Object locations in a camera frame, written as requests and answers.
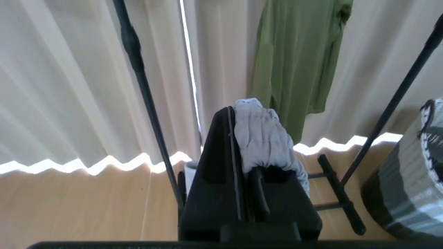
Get pale grey shorts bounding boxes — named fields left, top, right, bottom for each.
left=183, top=98, right=311, bottom=199

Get beige curtain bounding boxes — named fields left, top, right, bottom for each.
left=0, top=0, right=443, bottom=176

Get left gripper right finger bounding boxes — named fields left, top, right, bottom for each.
left=245, top=165, right=324, bottom=242

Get white laundry basket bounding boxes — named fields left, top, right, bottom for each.
left=360, top=98, right=443, bottom=240

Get black clothes rack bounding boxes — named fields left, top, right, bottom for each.
left=112, top=0, right=443, bottom=237

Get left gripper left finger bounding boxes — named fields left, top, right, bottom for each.
left=177, top=106, right=248, bottom=242

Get green long-sleeved shirt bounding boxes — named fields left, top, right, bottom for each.
left=247, top=0, right=354, bottom=145

